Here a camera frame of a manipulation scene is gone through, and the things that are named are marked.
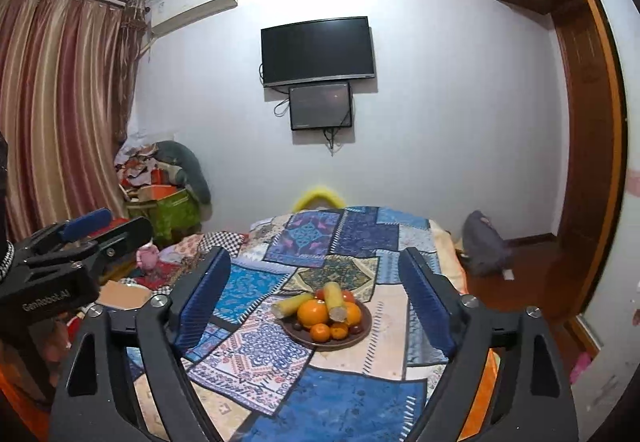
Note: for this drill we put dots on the red floral cloth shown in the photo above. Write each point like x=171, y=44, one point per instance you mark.
x=185, y=247

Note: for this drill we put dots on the wooden door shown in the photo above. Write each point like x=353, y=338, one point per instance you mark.
x=590, y=147

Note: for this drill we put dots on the small stickered orange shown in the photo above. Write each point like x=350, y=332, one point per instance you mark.
x=352, y=314

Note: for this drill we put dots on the brown round plate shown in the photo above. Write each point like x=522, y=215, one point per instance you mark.
x=325, y=344

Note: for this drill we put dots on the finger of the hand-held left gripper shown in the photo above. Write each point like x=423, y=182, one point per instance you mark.
x=85, y=222
x=130, y=234

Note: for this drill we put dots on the grey bag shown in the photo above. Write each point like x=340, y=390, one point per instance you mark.
x=482, y=242

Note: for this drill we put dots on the black white checkered cloth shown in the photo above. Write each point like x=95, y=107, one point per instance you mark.
x=222, y=242

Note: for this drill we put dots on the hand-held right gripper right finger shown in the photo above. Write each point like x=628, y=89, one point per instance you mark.
x=425, y=302

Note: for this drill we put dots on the small black wall monitor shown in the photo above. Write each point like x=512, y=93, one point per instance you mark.
x=320, y=105

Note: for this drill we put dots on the grey plush toy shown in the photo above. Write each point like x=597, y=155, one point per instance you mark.
x=190, y=167

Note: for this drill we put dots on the cardboard box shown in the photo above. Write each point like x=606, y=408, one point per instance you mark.
x=120, y=294

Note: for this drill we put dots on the green box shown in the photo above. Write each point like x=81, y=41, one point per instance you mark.
x=170, y=214

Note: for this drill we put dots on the black wall television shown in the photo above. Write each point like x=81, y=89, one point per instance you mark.
x=317, y=50

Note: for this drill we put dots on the pink toy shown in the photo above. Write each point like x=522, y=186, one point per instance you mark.
x=148, y=258

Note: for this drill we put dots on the pile of paper clutter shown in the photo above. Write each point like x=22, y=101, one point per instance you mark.
x=137, y=167

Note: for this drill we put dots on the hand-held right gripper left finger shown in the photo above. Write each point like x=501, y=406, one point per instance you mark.
x=205, y=302

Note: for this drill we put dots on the small tangerine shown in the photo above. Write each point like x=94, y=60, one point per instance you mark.
x=320, y=333
x=339, y=332

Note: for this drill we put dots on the white air conditioner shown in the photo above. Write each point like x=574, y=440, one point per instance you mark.
x=195, y=7

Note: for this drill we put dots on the striped red curtain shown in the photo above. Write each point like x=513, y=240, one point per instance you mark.
x=60, y=97

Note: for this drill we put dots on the large orange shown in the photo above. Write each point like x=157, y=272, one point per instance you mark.
x=312, y=313

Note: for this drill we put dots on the orange box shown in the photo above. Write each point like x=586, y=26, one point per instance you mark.
x=160, y=193

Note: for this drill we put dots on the white paper scrap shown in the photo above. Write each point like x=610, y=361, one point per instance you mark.
x=508, y=274

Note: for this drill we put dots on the red tomato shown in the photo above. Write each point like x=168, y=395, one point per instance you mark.
x=348, y=296
x=319, y=294

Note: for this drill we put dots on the patchwork printed blanket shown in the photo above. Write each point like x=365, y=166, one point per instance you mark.
x=340, y=402

